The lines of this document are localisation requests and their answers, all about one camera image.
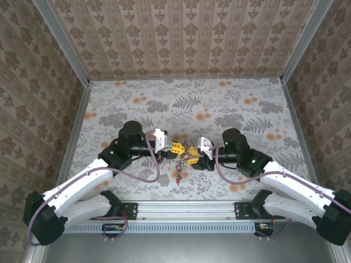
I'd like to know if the metal disc keyring with rings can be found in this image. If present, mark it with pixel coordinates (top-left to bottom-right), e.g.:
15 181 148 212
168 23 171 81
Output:
175 140 193 179

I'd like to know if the floral table cover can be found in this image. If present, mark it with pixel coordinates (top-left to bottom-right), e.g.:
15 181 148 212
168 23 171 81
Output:
59 78 323 202

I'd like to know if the grey metal sheet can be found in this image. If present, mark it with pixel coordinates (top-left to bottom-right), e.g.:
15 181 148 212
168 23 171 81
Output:
43 232 338 263

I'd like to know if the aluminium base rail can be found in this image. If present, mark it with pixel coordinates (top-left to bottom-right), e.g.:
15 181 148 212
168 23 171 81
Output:
67 199 291 222

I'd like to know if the aluminium table side rail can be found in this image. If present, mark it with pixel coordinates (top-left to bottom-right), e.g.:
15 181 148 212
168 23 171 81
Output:
59 84 93 178
281 81 318 180

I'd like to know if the aluminium table back rail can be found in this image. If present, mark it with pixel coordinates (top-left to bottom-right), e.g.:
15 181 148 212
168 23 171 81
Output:
89 75 282 82

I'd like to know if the grey slotted cable duct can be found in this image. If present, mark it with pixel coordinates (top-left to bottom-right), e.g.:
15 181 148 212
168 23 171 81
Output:
65 222 260 234

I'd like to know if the aluminium frame post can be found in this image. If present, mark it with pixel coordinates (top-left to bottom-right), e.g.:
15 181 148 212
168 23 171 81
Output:
279 0 335 84
32 0 91 87

